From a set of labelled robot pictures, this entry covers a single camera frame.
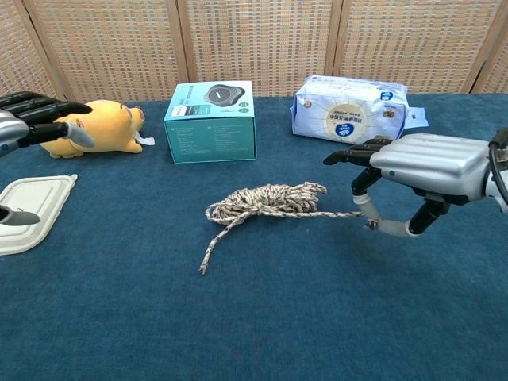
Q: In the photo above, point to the yellow plush animal toy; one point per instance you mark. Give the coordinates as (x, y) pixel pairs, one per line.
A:
(115, 127)

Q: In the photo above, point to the beige food container lid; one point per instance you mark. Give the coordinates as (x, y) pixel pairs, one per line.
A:
(35, 194)

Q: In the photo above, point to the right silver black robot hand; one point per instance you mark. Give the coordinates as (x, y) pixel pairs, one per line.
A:
(428, 162)

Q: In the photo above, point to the woven bamboo folding screen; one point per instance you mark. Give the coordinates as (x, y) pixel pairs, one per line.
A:
(258, 39)

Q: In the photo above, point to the white blue tissue pack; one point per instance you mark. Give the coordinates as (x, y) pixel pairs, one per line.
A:
(349, 115)

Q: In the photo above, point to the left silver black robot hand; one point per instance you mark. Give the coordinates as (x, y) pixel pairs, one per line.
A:
(24, 111)

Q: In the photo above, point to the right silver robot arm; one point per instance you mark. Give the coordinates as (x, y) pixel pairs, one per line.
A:
(502, 139)

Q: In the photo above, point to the teal felt table cover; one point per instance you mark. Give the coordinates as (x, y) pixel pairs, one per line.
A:
(119, 317)

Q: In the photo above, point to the teal product box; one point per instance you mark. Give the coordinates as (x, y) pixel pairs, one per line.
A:
(210, 139)

